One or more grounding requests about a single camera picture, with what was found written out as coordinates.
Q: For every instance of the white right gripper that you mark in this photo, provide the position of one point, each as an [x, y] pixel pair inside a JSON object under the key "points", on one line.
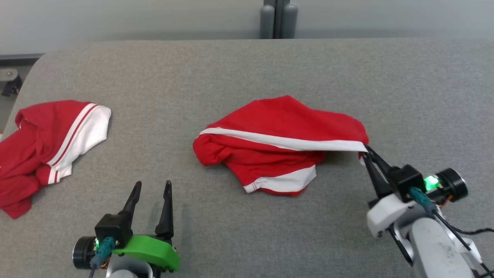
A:
{"points": [[388, 216]]}

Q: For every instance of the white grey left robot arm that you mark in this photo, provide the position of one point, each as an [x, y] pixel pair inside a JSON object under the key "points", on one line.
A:
{"points": [[127, 268]]}

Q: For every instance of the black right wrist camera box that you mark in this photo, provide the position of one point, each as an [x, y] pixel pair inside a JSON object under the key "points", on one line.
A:
{"points": [[406, 182]]}

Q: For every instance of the red and white garment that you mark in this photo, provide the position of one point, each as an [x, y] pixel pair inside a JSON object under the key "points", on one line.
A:
{"points": [[34, 146]]}

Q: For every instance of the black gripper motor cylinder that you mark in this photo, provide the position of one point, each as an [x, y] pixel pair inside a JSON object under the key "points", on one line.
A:
{"points": [[451, 184], [83, 253]]}

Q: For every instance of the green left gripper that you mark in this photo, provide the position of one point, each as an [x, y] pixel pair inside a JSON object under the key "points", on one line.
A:
{"points": [[148, 249]]}

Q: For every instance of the grey metal stand foot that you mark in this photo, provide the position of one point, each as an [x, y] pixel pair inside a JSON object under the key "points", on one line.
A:
{"points": [[7, 73]]}

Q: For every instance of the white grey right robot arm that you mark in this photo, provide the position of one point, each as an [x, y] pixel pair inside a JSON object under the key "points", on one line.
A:
{"points": [[436, 247]]}

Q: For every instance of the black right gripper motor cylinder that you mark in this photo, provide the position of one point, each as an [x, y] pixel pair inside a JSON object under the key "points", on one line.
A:
{"points": [[451, 184]]}

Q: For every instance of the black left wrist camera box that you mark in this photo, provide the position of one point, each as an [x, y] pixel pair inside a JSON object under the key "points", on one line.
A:
{"points": [[114, 229]]}

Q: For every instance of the black caster wheel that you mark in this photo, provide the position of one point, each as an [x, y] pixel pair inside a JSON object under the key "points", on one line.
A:
{"points": [[12, 87]]}

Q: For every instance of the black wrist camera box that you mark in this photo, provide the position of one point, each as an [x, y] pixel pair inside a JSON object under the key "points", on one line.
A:
{"points": [[114, 229], [406, 182]]}

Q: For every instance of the grey vertical frame post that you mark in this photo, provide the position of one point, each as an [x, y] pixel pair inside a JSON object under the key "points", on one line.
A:
{"points": [[278, 19]]}

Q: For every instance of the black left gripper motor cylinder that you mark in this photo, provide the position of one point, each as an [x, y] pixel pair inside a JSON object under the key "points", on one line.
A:
{"points": [[83, 253]]}

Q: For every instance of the red basketball jersey with number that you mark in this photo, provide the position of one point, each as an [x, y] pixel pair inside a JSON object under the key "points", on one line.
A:
{"points": [[278, 116]]}

